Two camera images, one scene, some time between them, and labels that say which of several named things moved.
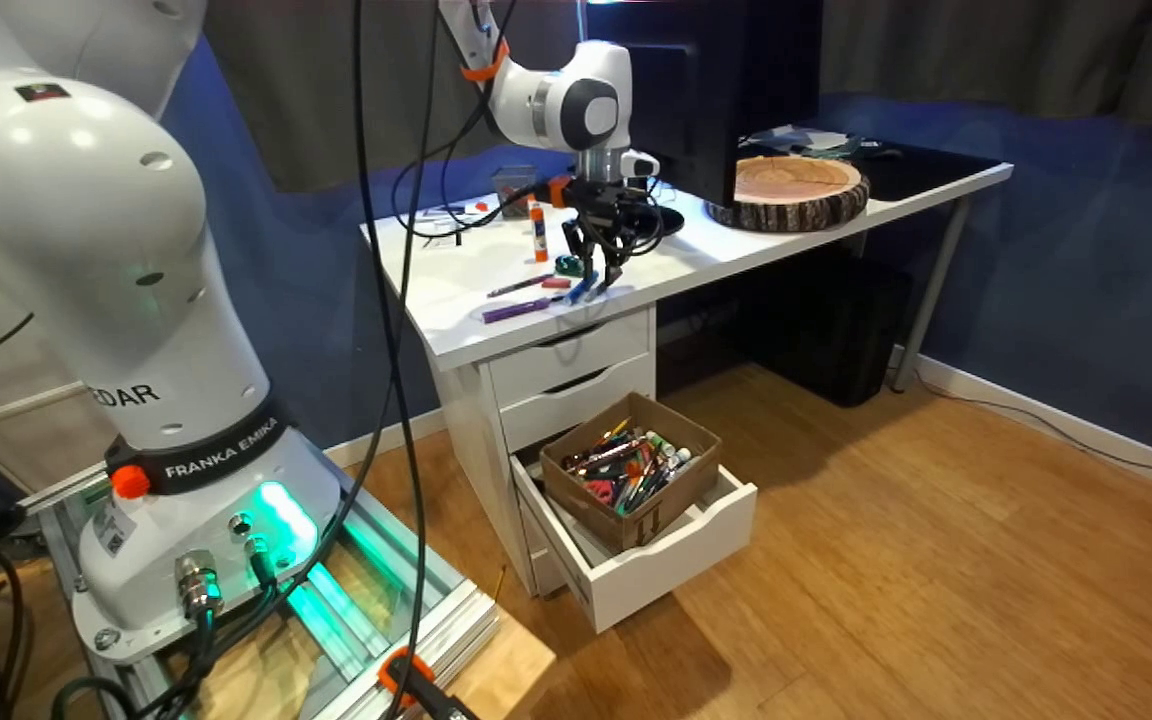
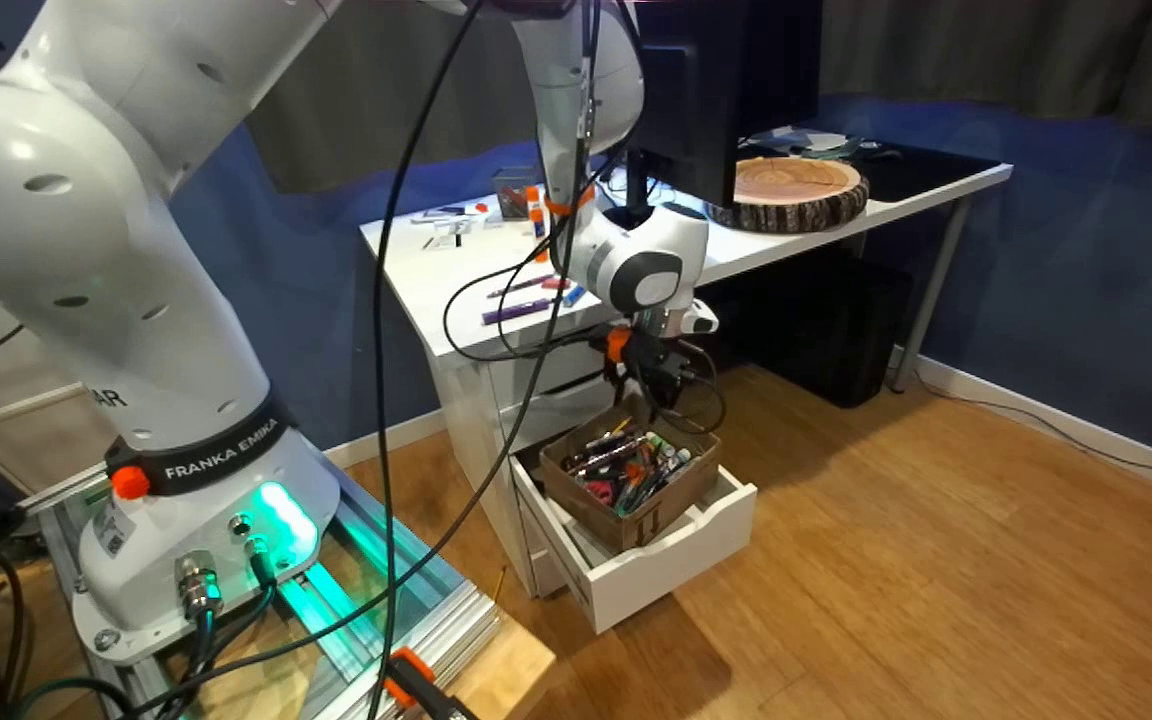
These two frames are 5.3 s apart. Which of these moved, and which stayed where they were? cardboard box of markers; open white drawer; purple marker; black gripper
Moved: black gripper
Stayed: open white drawer; purple marker; cardboard box of markers
